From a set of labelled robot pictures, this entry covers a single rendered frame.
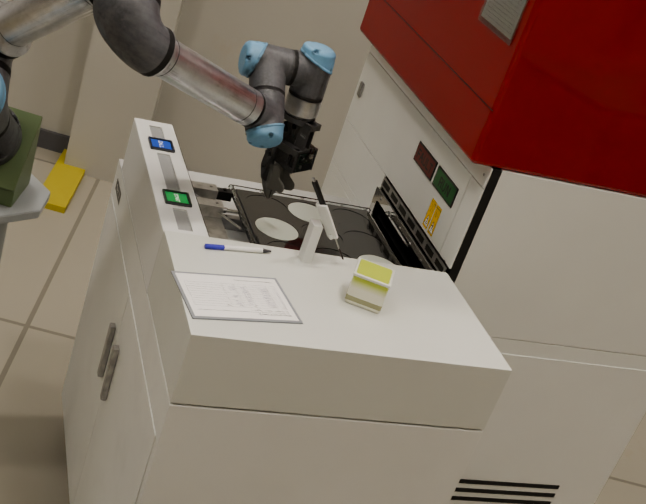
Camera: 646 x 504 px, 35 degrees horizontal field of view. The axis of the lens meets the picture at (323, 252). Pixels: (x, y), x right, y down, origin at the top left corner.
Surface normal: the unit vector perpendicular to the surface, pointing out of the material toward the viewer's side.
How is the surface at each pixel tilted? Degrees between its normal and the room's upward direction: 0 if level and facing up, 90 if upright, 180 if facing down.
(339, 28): 90
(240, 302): 0
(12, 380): 0
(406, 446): 90
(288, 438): 90
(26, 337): 0
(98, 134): 90
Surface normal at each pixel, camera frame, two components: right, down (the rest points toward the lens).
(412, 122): -0.92, -0.14
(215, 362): 0.25, 0.51
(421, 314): 0.30, -0.85
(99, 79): 0.00, 0.46
